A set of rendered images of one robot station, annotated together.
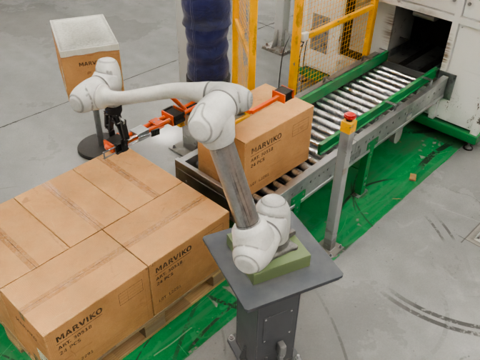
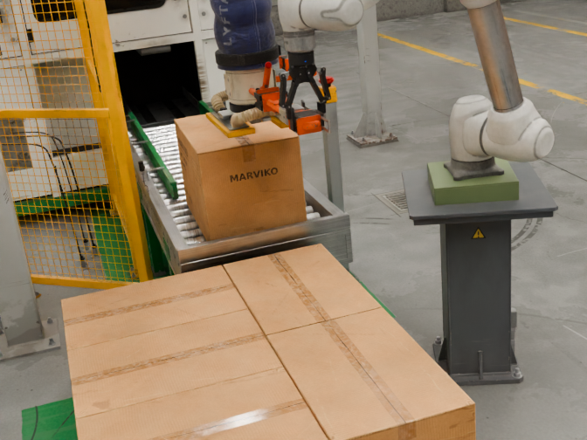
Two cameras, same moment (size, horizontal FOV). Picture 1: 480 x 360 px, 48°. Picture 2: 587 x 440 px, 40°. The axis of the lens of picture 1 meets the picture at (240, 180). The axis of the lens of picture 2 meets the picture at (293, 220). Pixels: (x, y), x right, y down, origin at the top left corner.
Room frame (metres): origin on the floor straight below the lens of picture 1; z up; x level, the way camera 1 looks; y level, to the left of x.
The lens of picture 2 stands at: (0.91, 2.60, 1.80)
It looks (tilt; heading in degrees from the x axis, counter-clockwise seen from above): 21 degrees down; 302
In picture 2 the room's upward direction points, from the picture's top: 6 degrees counter-clockwise
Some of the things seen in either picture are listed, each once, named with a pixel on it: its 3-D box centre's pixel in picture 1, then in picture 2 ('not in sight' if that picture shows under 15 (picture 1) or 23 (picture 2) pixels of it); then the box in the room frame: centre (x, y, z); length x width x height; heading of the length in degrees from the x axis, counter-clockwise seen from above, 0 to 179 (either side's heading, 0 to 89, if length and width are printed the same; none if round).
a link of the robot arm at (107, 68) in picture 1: (106, 76); (299, 2); (2.07, 0.57, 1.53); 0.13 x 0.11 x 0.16; 158
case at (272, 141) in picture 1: (255, 138); (238, 172); (2.82, -0.09, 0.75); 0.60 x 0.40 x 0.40; 136
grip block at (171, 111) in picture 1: (173, 115); (271, 99); (2.34, 0.34, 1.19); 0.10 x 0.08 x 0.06; 48
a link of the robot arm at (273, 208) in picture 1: (271, 218); (473, 127); (1.81, -0.15, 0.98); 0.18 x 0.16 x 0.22; 158
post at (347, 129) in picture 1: (338, 189); (334, 190); (2.64, -0.61, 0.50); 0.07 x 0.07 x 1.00; 47
